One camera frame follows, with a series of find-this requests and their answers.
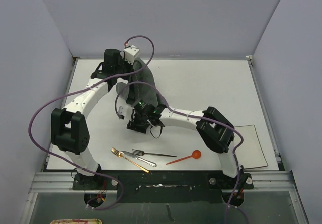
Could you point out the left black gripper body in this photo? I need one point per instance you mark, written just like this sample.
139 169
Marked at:
124 67

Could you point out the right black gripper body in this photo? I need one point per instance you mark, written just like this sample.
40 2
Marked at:
139 123

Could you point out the dark grey cloth placemat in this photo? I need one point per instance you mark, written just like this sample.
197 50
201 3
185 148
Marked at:
140 91

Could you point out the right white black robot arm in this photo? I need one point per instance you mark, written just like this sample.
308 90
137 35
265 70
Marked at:
215 130

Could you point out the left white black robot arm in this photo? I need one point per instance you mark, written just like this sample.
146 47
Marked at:
69 131

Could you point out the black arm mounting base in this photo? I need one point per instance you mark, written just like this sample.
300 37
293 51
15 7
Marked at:
167 186

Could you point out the silver table knife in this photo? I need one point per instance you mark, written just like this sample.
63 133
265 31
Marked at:
153 164

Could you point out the gold fork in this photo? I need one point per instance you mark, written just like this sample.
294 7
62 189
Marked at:
120 155

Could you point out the orange plastic spoon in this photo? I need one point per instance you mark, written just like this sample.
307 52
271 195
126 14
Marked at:
196 154

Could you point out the white square plate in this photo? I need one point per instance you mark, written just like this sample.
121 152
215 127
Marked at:
250 153

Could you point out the floral tray edge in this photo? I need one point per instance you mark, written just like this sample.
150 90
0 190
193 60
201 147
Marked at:
77 221

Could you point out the dark handled silver fork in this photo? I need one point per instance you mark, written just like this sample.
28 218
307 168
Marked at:
142 153

